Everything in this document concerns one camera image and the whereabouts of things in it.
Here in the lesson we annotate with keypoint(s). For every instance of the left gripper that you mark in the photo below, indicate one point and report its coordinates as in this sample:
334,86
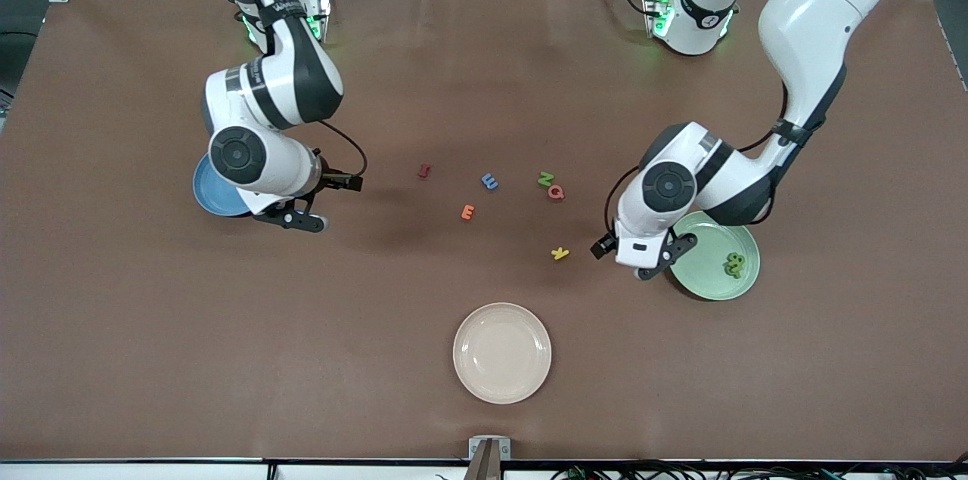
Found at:
604,246

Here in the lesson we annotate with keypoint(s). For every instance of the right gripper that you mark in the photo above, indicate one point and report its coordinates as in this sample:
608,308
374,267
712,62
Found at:
333,181

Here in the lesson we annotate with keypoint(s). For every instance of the green foam letter N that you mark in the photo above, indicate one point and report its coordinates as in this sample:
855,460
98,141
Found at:
545,179

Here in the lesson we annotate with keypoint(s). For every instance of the green foam letter P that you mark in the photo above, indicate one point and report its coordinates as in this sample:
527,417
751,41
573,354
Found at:
732,273

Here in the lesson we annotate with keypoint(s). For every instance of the blue foam letter E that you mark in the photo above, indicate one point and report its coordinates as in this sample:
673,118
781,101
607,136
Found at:
490,181

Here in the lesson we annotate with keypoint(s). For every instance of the green foam letter B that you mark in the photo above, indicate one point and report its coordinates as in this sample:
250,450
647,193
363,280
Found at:
737,259

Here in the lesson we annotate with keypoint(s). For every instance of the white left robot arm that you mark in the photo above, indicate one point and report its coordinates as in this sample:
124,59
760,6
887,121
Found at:
817,11

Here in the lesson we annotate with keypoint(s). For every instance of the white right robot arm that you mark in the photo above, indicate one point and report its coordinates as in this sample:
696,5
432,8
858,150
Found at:
280,162

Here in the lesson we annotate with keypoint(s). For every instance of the yellow foam letter K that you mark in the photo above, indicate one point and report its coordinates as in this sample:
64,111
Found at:
560,253

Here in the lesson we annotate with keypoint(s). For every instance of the red foam letter Q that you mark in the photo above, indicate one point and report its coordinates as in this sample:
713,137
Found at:
550,193

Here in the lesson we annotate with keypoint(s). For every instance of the green plate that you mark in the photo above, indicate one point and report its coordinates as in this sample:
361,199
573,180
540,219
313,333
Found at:
711,276

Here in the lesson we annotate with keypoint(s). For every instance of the orange foam letter E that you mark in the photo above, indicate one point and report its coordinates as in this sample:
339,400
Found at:
468,212

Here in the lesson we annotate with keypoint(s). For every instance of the blue plate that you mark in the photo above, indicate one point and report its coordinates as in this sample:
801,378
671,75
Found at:
208,196

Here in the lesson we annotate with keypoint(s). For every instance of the beige plate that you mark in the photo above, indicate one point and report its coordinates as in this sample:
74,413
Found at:
502,353

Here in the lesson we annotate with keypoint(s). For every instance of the brown table cover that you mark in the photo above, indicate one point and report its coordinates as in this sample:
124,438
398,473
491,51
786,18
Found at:
151,351

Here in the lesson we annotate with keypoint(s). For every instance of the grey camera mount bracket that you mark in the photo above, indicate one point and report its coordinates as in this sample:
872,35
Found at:
489,457

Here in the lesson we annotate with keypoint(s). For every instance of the white table frame rail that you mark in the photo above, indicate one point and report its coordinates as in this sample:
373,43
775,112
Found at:
151,472

